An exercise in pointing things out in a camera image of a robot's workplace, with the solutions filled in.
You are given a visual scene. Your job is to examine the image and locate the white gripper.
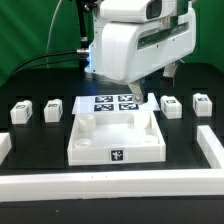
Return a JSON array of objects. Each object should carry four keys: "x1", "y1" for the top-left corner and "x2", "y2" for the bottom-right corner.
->
[{"x1": 102, "y1": 7, "x2": 196, "y2": 104}]

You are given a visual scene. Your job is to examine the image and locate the white square tabletop part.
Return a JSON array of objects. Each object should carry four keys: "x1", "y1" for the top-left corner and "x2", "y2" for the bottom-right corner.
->
[{"x1": 67, "y1": 111, "x2": 166, "y2": 166}]

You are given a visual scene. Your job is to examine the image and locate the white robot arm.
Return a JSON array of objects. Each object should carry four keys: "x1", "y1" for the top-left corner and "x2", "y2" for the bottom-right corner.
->
[{"x1": 85, "y1": 0, "x2": 196, "y2": 104}]

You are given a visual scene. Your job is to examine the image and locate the white sheet with markers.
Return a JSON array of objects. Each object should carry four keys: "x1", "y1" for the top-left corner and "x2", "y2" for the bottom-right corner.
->
[{"x1": 72, "y1": 93, "x2": 160, "y2": 114}]

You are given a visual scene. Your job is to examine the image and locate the white U-shaped fence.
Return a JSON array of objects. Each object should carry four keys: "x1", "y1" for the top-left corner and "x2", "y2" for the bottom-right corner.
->
[{"x1": 0, "y1": 125, "x2": 224, "y2": 202}]

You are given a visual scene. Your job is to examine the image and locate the black camera stand pole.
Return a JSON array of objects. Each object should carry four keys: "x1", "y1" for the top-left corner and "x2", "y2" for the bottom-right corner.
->
[{"x1": 75, "y1": 0, "x2": 89, "y2": 48}]

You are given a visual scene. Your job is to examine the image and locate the black cable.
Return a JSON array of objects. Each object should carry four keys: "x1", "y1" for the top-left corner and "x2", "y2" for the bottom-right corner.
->
[{"x1": 9, "y1": 49, "x2": 90, "y2": 78}]

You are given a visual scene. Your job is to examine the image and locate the grey thin cable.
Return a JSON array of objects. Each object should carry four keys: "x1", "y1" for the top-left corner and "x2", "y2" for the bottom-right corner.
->
[{"x1": 45, "y1": 0, "x2": 64, "y2": 69}]

